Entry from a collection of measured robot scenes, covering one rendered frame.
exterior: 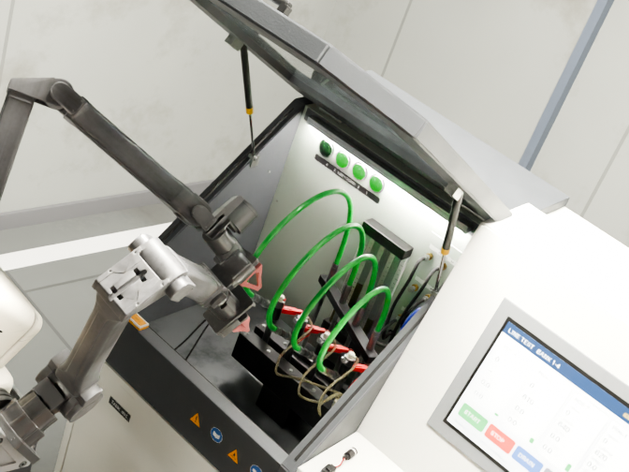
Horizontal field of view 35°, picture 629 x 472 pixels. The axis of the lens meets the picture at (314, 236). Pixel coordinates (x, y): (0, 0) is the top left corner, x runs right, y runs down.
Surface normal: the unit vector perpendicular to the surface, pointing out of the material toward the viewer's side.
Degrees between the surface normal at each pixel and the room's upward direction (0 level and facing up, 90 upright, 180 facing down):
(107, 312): 103
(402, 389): 76
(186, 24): 90
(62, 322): 0
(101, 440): 90
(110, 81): 90
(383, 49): 90
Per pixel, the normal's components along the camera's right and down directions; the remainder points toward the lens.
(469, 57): -0.70, 0.16
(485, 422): -0.54, 0.02
